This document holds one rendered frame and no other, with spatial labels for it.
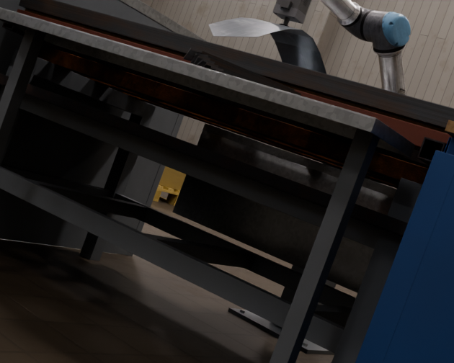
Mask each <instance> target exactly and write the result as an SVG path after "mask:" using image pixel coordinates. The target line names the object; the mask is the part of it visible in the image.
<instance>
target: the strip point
mask: <svg viewBox="0 0 454 363"><path fill-rule="evenodd" d="M209 27H210V30H211V32H212V34H213V36H214V37H257V36H253V35H249V34H246V33H243V32H237V31H234V30H229V29H226V28H222V27H217V26H214V25H211V24H209Z"/></svg>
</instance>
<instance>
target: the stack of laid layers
mask: <svg viewBox="0 0 454 363"><path fill-rule="evenodd" d="M19 6H21V7H23V8H25V9H29V10H32V11H35V12H39V13H42V14H47V15H49V16H52V17H57V18H59V19H64V20H67V21H70V22H74V23H77V24H82V25H84V26H87V27H91V28H94V29H97V30H101V31H105V32H109V33H112V34H115V35H119V36H122V37H126V38H130V39H132V40H137V41H139V42H144V43H147V44H149V45H154V46H157V47H160V48H164V49H167V50H172V51H174V52H177V53H181V54H185V55H186V54H187V52H188V51H189V50H190V48H194V49H197V50H201V51H204V52H206V53H209V54H211V55H214V56H216V57H218V58H221V59H223V60H225V61H228V62H230V63H233V64H235V65H237V66H240V67H242V68H245V69H247V70H249V71H252V72H254V73H257V74H259V75H261V76H264V77H266V78H268V79H272V80H275V81H279V82H282V83H285V84H290V85H292V86H297V87H300V88H302V89H307V90H310V91H314V92H317V93H320V94H324V95H327V96H330V97H334V98H338V99H342V100H345V101H348V102H352V103H355V104H359V105H362V106H365V107H369V108H372V109H376V110H380V111H382V112H387V113H390V114H392V115H397V116H400V117H404V118H407V119H410V120H414V121H417V122H422V123H424V124H428V125H432V126H435V127H439V128H442V129H445V128H446V125H447V123H448V120H452V121H454V109H453V108H449V107H445V106H442V105H439V104H434V103H431V102H426V101H424V100H421V99H415V98H413V97H408V96H405V95H402V94H397V93H394V92H391V91H386V90H383V89H379V88H375V87H372V86H368V85H364V84H360V83H357V82H354V81H349V80H347V79H341V78H338V77H336V76H330V75H328V74H325V73H320V72H317V71H312V70H309V69H306V68H301V67H298V66H294V65H290V64H287V63H283V62H279V61H277V60H272V59H269V58H264V57H261V56H258V55H253V54H251V53H245V52H243V51H240V50H235V49H232V48H227V47H224V46H221V45H216V44H213V43H210V42H206V41H202V40H198V39H195V38H191V37H187V36H184V35H179V34H176V33H173V32H168V31H166V30H160V29H157V28H155V27H149V26H147V25H144V24H139V23H136V22H131V21H128V20H125V19H121V18H117V17H113V16H110V15H106V14H102V13H99V12H94V11H91V10H88V9H83V8H80V7H77V6H72V5H70V4H64V3H62V2H59V1H54V0H20V3H19Z"/></svg>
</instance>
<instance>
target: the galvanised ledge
mask: <svg viewBox="0 0 454 363"><path fill-rule="evenodd" d="M202 130H204V131H206V132H209V133H212V134H214V135H218V136H221V137H223V138H226V139H229V140H232V141H235V142H237V143H240V144H243V145H247V146H249V147H251V148H255V149H257V150H260V151H264V152H265V153H269V154H272V155H274V156H277V157H280V158H284V159H286V160H289V161H292V162H294V163H298V164H300V165H303V166H306V167H308V168H311V169H315V170H317V171H320V172H323V173H325V174H329V175H331V176H335V177H337V178H339V175H340V172H341V170H340V169H336V168H334V167H331V166H328V165H326V164H323V163H319V162H317V161H313V160H311V159H308V158H305V157H302V156H299V155H296V154H294V153H290V152H287V151H284V150H282V149H279V148H276V147H273V146H270V145H267V144H264V143H261V142H259V141H256V140H252V139H250V138H246V137H244V136H242V135H238V134H236V133H232V132H229V131H227V130H223V129H220V128H219V127H215V126H212V125H209V124H206V123H205V125H204V127H203V129H202ZM362 187H366V188H368V189H371V190H374V191H377V192H380V193H383V194H386V195H388V196H391V197H394V195H395V193H396V189H394V188H393V187H389V186H386V185H384V184H380V183H378V182H375V181H372V180H369V179H366V178H365V179H364V182H363V184H362Z"/></svg>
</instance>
